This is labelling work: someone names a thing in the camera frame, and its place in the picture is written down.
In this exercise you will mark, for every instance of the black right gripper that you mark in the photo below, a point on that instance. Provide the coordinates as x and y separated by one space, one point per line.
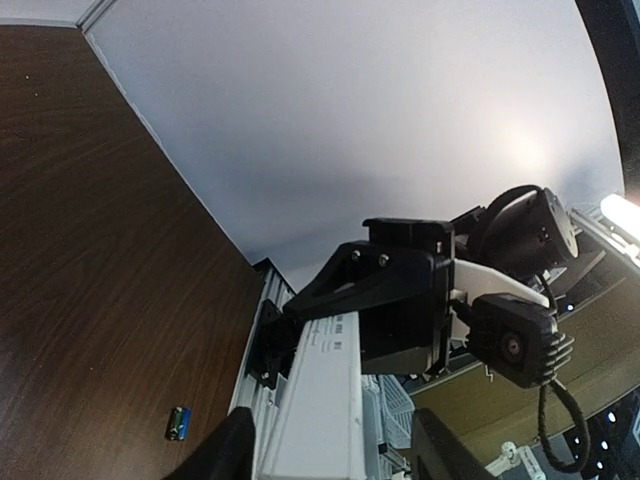
404 276

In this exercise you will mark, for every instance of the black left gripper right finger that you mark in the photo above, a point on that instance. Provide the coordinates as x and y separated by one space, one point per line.
436 453

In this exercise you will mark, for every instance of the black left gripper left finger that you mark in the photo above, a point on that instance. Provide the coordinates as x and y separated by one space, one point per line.
227 453

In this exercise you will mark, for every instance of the blue AAA battery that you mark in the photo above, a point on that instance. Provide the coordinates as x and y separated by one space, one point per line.
183 417

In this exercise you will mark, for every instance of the white remote control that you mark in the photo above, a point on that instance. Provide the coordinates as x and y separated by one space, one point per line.
318 431

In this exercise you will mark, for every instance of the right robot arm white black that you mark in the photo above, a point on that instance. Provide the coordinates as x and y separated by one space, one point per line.
522 233

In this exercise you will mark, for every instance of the front aluminium rail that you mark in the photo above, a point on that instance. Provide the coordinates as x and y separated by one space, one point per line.
277 289

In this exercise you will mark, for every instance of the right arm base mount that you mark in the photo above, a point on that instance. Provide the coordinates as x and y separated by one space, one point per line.
274 345

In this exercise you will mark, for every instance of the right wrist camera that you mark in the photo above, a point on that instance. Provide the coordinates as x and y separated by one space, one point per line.
508 326

